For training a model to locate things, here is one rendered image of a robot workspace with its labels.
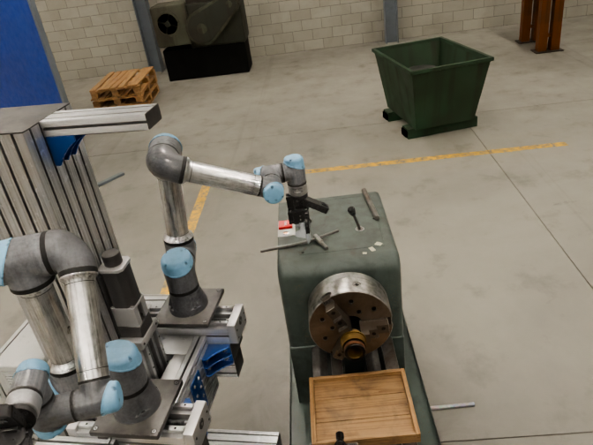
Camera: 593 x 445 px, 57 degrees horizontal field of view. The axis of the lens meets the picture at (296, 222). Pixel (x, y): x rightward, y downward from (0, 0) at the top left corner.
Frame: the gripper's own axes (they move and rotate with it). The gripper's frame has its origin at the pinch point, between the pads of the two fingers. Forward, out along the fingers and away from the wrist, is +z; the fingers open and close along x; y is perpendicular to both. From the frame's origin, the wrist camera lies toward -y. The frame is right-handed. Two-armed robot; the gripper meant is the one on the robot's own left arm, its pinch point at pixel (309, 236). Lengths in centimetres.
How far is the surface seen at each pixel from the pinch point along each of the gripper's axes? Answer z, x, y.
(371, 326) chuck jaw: 19.2, 36.1, -19.4
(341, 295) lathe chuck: 6.8, 32.2, -9.5
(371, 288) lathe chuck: 8.5, 27.7, -21.2
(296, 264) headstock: 4.3, 12.9, 5.9
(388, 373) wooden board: 40, 40, -24
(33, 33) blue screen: -42, -391, 266
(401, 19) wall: 94, -953, -206
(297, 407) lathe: 75, 20, 15
